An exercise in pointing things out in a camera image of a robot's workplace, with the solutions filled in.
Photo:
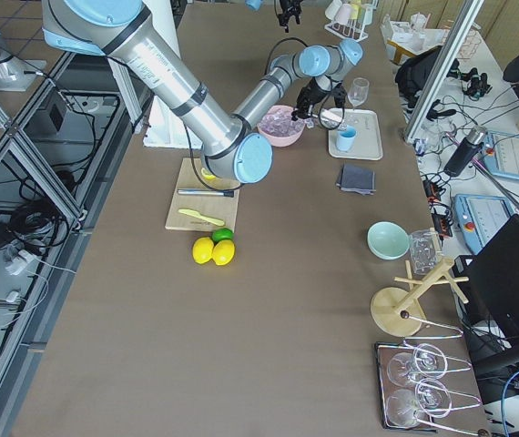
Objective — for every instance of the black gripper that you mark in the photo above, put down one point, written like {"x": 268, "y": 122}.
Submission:
{"x": 284, "y": 11}
{"x": 310, "y": 92}

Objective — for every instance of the metal ice scoop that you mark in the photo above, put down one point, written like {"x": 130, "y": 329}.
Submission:
{"x": 328, "y": 120}

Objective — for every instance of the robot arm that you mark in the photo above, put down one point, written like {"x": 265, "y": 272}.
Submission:
{"x": 230, "y": 147}

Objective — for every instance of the light blue cup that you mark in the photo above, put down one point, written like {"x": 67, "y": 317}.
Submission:
{"x": 345, "y": 139}

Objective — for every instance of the white cup rack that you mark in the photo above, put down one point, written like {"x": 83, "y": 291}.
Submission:
{"x": 349, "y": 19}

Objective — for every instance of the wooden cup stand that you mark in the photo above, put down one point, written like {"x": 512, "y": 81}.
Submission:
{"x": 398, "y": 312}

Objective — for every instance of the pink bowl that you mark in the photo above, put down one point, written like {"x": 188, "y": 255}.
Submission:
{"x": 279, "y": 127}

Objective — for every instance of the wine glass on tray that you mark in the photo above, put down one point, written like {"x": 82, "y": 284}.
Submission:
{"x": 357, "y": 95}

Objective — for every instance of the white rectangular tray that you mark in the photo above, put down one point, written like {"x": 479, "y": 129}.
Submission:
{"x": 368, "y": 142}

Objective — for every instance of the grey folded cloth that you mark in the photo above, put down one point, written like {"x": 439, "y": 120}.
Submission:
{"x": 356, "y": 180}

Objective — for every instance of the black backpack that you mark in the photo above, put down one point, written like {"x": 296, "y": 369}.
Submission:
{"x": 412, "y": 76}

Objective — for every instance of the wooden cutting board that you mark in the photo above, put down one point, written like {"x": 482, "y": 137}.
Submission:
{"x": 214, "y": 206}

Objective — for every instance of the metal muddler black tip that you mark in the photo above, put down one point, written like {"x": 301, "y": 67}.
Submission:
{"x": 205, "y": 192}

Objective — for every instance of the mint green bowl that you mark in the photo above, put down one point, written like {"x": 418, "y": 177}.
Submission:
{"x": 387, "y": 240}

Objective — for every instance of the green lime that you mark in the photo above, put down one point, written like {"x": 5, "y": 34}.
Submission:
{"x": 222, "y": 234}

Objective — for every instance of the black thermos bottle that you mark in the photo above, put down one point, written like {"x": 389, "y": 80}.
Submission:
{"x": 468, "y": 148}

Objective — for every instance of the yellow plastic knife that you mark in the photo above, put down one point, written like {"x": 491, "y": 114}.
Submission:
{"x": 197, "y": 215}

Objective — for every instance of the yellow lemon right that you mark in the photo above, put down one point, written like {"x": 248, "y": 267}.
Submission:
{"x": 223, "y": 252}

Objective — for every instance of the yellow lemon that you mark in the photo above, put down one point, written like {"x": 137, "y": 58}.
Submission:
{"x": 223, "y": 252}
{"x": 202, "y": 250}

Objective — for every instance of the yellow lemon left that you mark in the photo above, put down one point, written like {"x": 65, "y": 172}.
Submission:
{"x": 202, "y": 250}

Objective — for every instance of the glass jar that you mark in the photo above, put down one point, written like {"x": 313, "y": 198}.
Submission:
{"x": 424, "y": 250}

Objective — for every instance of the lower teach pendant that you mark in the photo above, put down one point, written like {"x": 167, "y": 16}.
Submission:
{"x": 480, "y": 217}

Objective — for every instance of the teach pendant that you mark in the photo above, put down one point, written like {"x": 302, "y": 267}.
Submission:
{"x": 501, "y": 154}
{"x": 480, "y": 217}

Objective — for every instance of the upper teach pendant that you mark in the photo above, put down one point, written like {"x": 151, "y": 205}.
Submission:
{"x": 501, "y": 154}

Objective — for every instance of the black monitor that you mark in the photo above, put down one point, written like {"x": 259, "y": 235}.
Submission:
{"x": 494, "y": 276}

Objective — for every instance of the upper lying wine glass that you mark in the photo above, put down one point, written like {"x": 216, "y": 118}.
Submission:
{"x": 415, "y": 363}

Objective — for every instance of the lying wine glass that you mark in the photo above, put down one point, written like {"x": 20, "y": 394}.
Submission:
{"x": 415, "y": 363}
{"x": 422, "y": 406}

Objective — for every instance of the dark tray with glasses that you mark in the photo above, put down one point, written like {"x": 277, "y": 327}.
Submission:
{"x": 383, "y": 353}

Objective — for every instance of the lower lying wine glass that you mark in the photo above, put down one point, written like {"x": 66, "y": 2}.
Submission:
{"x": 422, "y": 406}

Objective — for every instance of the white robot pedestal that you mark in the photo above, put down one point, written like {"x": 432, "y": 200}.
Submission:
{"x": 165, "y": 128}

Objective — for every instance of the aluminium frame post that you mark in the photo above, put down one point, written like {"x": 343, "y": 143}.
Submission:
{"x": 444, "y": 60}

